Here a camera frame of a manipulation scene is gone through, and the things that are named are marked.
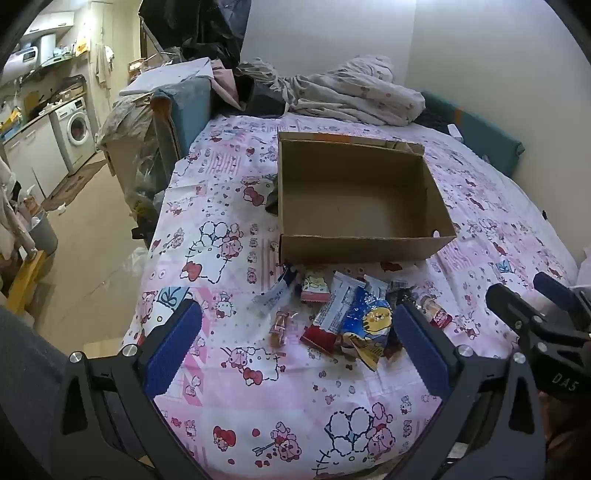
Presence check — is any teal sofa cushion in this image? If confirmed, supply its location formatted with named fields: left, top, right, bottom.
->
left=152, top=76, right=213, bottom=158

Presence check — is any pink cartoon printed bedsheet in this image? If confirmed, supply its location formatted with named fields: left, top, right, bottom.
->
left=122, top=113, right=583, bottom=480

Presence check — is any grey bin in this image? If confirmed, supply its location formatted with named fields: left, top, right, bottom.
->
left=28, top=210, right=59, bottom=257

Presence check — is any white wall cabinet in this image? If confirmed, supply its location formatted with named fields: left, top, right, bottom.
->
left=23, top=10, right=75, bottom=35

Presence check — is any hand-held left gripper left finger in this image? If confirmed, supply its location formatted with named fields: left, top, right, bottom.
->
left=60, top=298, right=218, bottom=480

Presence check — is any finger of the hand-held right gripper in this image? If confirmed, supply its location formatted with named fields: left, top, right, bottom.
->
left=533, top=271, right=591, bottom=315
left=485, top=283, right=555, bottom=344

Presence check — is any white kitchen appliance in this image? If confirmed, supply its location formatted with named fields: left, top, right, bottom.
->
left=2, top=46, right=40, bottom=77

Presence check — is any white kitchen cabinet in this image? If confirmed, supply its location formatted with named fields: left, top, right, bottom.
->
left=2, top=113, right=70, bottom=199

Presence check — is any white washing machine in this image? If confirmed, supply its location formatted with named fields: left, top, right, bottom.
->
left=58, top=98, right=98, bottom=175

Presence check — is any white folded sheet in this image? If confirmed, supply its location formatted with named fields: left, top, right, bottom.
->
left=119, top=58, right=213, bottom=97

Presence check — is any teal headboard cushion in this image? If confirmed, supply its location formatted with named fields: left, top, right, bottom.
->
left=420, top=90, right=526, bottom=178

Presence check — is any small brown candy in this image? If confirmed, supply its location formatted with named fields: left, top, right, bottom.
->
left=269, top=310, right=291, bottom=346

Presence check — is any patterned floor rug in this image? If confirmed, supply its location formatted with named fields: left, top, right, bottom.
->
left=44, top=159, right=107, bottom=206

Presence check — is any black hanging cloth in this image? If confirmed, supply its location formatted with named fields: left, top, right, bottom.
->
left=139, top=0, right=252, bottom=65

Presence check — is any small red white snack packet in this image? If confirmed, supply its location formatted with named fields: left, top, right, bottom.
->
left=418, top=295, right=454, bottom=329

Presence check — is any yellow cartoon snack packet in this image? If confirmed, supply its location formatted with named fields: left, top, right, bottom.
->
left=300, top=272, right=332, bottom=303

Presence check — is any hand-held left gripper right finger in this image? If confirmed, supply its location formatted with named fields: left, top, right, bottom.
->
left=392, top=301, right=549, bottom=480

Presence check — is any brown cardboard box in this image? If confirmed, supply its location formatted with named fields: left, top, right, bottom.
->
left=276, top=131, right=458, bottom=266

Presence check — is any crumpled floral blanket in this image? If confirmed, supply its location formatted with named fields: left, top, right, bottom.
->
left=281, top=55, right=426, bottom=127

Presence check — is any white and red bar wrapper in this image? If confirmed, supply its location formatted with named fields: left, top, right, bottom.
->
left=300, top=271, right=365, bottom=354

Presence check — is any plastic-wrapped furniture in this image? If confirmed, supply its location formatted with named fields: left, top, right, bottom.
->
left=96, top=95, right=171, bottom=217

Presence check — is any hanging white towel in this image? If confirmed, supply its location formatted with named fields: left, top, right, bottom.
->
left=95, top=44, right=115, bottom=86

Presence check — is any dark snack packet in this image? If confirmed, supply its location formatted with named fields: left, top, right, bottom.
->
left=385, top=279, right=416, bottom=308

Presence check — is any blue cartoon snack bag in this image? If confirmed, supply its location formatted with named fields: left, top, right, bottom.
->
left=342, top=288, right=395, bottom=372

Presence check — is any pink cloth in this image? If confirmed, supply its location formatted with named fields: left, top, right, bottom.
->
left=210, top=60, right=241, bottom=112

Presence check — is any clear white blue-edged packet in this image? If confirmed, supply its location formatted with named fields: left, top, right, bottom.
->
left=364, top=274, right=393, bottom=301

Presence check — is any white water heater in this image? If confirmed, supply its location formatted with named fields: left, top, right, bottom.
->
left=37, top=32, right=57, bottom=63

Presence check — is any white blue long packet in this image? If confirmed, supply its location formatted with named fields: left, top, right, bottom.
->
left=252, top=265, right=298, bottom=317

